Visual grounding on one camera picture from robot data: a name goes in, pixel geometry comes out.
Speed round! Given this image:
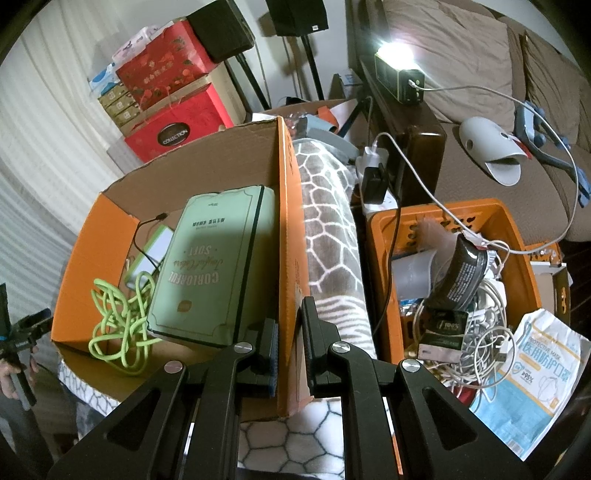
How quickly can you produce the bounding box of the black power cable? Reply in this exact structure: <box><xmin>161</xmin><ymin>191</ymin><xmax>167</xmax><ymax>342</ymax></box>
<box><xmin>372</xmin><ymin>133</ymin><xmax>408</xmax><ymax>347</ymax></box>

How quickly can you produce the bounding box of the white curved plastic device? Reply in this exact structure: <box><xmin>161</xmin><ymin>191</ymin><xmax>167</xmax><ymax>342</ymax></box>
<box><xmin>458</xmin><ymin>117</ymin><xmax>530</xmax><ymax>186</ymax></box>

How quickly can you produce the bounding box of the tangle of white cables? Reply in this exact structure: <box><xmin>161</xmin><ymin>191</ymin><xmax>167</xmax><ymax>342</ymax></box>
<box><xmin>411</xmin><ymin>268</ymin><xmax>514</xmax><ymax>398</ymax></box>

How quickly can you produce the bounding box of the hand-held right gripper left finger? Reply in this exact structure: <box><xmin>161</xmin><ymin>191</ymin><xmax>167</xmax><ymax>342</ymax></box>
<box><xmin>46</xmin><ymin>318</ymin><xmax>280</xmax><ymax>480</ymax></box>

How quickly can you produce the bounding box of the red chocolate gift bag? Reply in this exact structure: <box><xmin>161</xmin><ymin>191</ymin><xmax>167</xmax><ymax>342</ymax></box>
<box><xmin>124</xmin><ymin>83</ymin><xmax>235</xmax><ymax>163</ymax></box>

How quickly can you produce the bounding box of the orange plastic basket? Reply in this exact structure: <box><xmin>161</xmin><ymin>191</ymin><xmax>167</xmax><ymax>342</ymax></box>
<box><xmin>367</xmin><ymin>198</ymin><xmax>563</xmax><ymax>462</ymax></box>

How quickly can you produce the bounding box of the portable lamp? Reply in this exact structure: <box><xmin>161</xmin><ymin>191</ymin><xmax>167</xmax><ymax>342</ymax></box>
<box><xmin>374</xmin><ymin>44</ymin><xmax>426</xmax><ymax>106</ymax></box>

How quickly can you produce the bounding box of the black speaker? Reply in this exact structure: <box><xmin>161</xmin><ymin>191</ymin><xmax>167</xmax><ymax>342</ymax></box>
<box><xmin>266</xmin><ymin>0</ymin><xmax>329</xmax><ymax>37</ymax></box>
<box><xmin>186</xmin><ymin>0</ymin><xmax>254</xmax><ymax>64</ymax></box>

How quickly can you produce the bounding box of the white cardboard box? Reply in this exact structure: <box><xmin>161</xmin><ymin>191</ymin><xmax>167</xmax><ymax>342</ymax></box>
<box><xmin>529</xmin><ymin>258</ymin><xmax>574</xmax><ymax>325</ymax></box>

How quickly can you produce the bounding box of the translucent plastic cup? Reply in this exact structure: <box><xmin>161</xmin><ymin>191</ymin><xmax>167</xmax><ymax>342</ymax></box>
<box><xmin>392</xmin><ymin>249</ymin><xmax>440</xmax><ymax>302</ymax></box>

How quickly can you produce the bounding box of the tan flat box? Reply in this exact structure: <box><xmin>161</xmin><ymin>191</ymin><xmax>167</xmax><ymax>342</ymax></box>
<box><xmin>98</xmin><ymin>85</ymin><xmax>134</xmax><ymax>106</ymax></box>
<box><xmin>111</xmin><ymin>111</ymin><xmax>143</xmax><ymax>136</ymax></box>
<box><xmin>104</xmin><ymin>99</ymin><xmax>139</xmax><ymax>120</ymax></box>

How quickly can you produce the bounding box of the white charging cable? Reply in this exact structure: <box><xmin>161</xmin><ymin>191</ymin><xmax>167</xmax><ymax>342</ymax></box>
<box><xmin>409</xmin><ymin>80</ymin><xmax>581</xmax><ymax>256</ymax></box>

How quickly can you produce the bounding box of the black speaker stand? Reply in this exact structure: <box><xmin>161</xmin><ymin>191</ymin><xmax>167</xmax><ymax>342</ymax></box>
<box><xmin>299</xmin><ymin>34</ymin><xmax>325</xmax><ymax>101</ymax></box>
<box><xmin>235</xmin><ymin>53</ymin><xmax>269</xmax><ymax>112</ymax></box>

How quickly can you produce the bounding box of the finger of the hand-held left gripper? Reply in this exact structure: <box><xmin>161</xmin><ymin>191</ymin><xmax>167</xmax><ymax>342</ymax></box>
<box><xmin>22</xmin><ymin>310</ymin><xmax>54</xmax><ymax>345</ymax></box>

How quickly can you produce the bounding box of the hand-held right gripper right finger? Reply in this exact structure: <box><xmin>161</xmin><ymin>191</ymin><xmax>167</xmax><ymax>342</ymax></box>
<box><xmin>300</xmin><ymin>295</ymin><xmax>532</xmax><ymax>480</ymax></box>

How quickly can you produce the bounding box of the white blue mask packet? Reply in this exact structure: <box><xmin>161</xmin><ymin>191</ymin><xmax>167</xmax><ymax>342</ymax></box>
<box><xmin>468</xmin><ymin>308</ymin><xmax>591</xmax><ymax>462</ymax></box>

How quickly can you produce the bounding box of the brown sofa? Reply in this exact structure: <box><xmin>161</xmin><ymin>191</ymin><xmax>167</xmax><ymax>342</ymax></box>
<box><xmin>346</xmin><ymin>0</ymin><xmax>591</xmax><ymax>243</ymax></box>

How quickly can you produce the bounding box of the blue grey massager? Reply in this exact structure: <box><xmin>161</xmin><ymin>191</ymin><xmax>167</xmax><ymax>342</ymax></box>
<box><xmin>515</xmin><ymin>102</ymin><xmax>591</xmax><ymax>208</ymax></box>

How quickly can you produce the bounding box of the white green power bank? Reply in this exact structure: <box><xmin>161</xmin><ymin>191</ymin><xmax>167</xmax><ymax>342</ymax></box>
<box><xmin>127</xmin><ymin>226</ymin><xmax>174</xmax><ymax>288</ymax></box>

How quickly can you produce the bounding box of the small black box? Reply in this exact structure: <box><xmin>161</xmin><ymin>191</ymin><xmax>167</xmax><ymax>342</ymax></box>
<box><xmin>418</xmin><ymin>308</ymin><xmax>470</xmax><ymax>359</ymax></box>

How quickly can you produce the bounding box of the white curtain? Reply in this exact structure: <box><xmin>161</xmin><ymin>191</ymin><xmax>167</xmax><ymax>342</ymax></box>
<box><xmin>0</xmin><ymin>0</ymin><xmax>185</xmax><ymax>250</ymax></box>

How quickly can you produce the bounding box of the red floral gift bag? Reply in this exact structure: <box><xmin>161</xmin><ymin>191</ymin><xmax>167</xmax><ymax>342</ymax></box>
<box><xmin>115</xmin><ymin>19</ymin><xmax>220</xmax><ymax>112</ymax></box>

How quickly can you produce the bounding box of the thin black cable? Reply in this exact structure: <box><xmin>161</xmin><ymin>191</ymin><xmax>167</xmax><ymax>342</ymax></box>
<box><xmin>131</xmin><ymin>212</ymin><xmax>169</xmax><ymax>269</ymax></box>

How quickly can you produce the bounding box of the pink tissue pack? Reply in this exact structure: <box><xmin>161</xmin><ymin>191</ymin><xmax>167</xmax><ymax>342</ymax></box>
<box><xmin>112</xmin><ymin>26</ymin><xmax>160</xmax><ymax>65</ymax></box>

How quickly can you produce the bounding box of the orange cardboard box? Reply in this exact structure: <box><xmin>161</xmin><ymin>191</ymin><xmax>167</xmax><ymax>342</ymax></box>
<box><xmin>51</xmin><ymin>115</ymin><xmax>315</xmax><ymax>421</ymax></box>

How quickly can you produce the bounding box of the pale green gift box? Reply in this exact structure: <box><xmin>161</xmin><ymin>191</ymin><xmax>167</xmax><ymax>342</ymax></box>
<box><xmin>147</xmin><ymin>185</ymin><xmax>277</xmax><ymax>348</ymax></box>

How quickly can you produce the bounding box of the dark foil packet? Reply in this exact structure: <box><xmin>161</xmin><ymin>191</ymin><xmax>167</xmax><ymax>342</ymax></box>
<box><xmin>422</xmin><ymin>233</ymin><xmax>490</xmax><ymax>319</ymax></box>

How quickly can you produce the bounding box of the person's left hand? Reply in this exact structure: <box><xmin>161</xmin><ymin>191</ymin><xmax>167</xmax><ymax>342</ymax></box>
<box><xmin>0</xmin><ymin>355</ymin><xmax>40</xmax><ymax>400</ymax></box>

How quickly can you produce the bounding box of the black power adapter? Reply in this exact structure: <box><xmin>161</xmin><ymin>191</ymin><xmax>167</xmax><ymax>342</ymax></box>
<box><xmin>361</xmin><ymin>164</ymin><xmax>392</xmax><ymax>205</ymax></box>

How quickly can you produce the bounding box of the bright green cable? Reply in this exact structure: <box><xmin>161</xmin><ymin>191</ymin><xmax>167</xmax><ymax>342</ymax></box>
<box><xmin>89</xmin><ymin>277</ymin><xmax>162</xmax><ymax>376</ymax></box>

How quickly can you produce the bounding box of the blue tissue pack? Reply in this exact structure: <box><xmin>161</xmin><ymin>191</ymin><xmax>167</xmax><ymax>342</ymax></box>
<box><xmin>89</xmin><ymin>62</ymin><xmax>122</xmax><ymax>95</ymax></box>

